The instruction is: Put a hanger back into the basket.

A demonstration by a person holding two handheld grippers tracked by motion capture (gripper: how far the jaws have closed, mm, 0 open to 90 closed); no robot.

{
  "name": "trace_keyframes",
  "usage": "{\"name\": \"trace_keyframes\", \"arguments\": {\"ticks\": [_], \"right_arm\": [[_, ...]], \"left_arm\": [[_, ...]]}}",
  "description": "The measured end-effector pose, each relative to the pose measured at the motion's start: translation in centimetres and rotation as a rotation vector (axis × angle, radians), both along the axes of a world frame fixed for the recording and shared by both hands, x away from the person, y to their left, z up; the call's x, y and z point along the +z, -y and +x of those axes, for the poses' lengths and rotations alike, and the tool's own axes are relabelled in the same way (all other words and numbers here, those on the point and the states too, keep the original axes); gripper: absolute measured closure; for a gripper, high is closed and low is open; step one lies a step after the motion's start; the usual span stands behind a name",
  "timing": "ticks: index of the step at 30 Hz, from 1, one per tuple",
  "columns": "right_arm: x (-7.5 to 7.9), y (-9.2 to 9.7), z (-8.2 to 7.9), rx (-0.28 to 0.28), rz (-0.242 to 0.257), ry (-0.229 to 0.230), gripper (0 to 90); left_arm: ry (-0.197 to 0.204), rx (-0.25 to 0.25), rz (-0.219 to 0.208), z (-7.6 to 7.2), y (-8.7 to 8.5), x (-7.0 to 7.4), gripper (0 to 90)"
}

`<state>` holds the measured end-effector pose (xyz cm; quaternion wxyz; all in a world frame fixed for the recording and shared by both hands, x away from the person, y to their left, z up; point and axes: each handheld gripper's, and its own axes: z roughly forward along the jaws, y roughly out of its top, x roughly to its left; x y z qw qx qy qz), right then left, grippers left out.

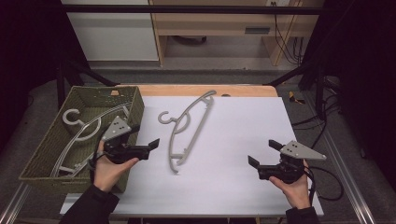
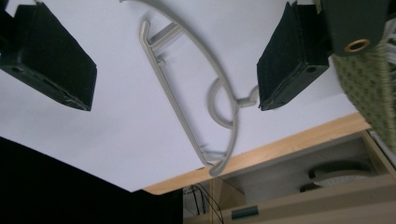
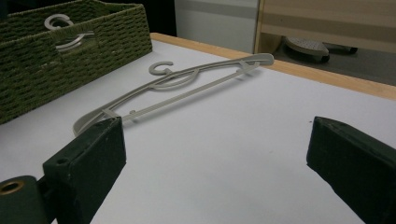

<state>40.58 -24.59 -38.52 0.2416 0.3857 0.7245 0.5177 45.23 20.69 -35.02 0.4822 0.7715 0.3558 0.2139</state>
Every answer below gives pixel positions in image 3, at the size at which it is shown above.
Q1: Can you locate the beige plastic clothes hanger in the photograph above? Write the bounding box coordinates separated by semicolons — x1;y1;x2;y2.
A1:
43;13;95;52
72;52;276;138

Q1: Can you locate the white cabinet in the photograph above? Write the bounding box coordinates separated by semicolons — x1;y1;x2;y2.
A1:
174;0;260;54

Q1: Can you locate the light wooden desk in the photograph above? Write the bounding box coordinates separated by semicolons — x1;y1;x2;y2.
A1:
253;0;396;56

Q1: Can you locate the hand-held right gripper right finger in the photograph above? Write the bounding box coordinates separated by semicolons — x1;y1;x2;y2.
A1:
305;116;396;224

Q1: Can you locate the grey dotted slipper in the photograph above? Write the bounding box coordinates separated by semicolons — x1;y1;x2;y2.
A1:
282;35;332;63

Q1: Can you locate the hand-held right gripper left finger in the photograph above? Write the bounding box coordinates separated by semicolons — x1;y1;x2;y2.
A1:
42;116;127;224

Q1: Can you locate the white table sheet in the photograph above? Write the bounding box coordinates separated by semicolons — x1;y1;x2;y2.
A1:
0;39;396;224

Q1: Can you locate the green woven basket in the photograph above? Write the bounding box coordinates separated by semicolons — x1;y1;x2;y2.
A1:
0;0;154;126

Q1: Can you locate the dark curtain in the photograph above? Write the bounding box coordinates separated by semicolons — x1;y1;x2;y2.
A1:
134;0;177;37

